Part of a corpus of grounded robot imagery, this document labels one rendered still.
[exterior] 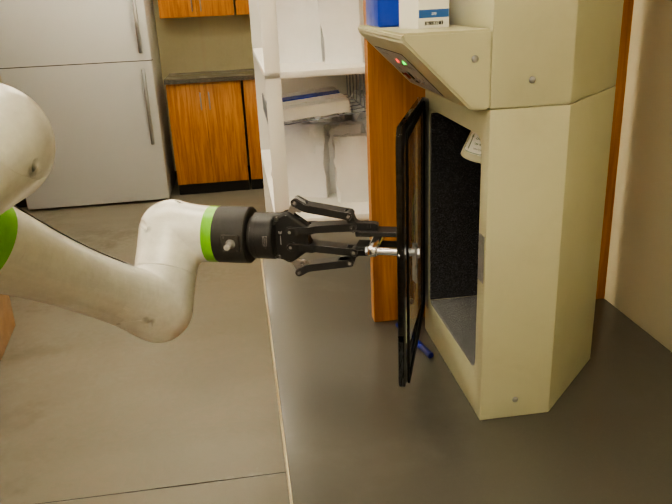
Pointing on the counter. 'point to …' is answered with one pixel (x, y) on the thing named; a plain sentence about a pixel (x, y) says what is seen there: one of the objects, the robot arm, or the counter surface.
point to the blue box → (382, 13)
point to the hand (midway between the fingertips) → (379, 238)
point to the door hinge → (426, 194)
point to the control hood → (444, 58)
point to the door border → (404, 239)
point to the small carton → (423, 14)
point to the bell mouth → (472, 148)
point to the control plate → (407, 68)
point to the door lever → (379, 248)
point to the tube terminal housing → (535, 197)
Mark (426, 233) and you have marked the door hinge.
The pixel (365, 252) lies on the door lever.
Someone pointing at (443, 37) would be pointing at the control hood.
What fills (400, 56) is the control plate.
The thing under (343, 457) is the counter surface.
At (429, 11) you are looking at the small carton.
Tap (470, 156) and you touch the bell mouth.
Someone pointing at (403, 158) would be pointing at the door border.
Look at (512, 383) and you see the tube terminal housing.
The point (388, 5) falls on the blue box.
